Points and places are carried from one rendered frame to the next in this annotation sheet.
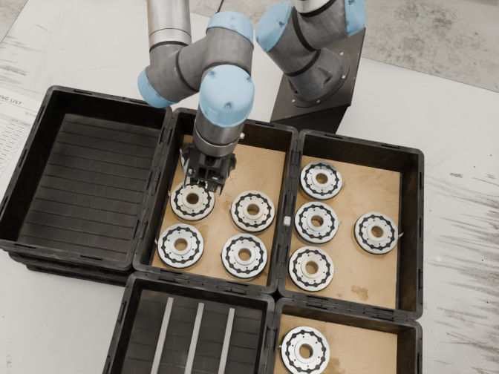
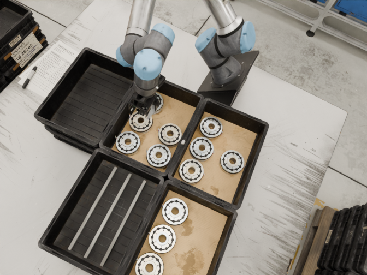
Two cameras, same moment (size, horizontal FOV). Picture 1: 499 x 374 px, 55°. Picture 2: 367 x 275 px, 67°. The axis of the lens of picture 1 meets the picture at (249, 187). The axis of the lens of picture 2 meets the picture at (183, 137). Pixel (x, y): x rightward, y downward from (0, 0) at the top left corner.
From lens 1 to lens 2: 0.22 m
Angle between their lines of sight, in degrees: 6
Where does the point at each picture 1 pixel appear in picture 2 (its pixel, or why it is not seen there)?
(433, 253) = (266, 183)
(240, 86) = (153, 60)
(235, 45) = (159, 41)
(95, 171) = (97, 95)
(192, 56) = (140, 42)
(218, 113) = (140, 71)
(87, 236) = (84, 126)
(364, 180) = (236, 133)
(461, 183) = (295, 149)
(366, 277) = (220, 183)
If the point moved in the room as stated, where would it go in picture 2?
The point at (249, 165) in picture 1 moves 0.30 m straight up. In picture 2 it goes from (176, 111) to (179, 72)
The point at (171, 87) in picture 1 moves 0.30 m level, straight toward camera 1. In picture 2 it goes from (129, 56) to (112, 143)
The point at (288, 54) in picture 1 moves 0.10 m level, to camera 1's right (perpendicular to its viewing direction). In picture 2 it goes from (209, 56) to (230, 64)
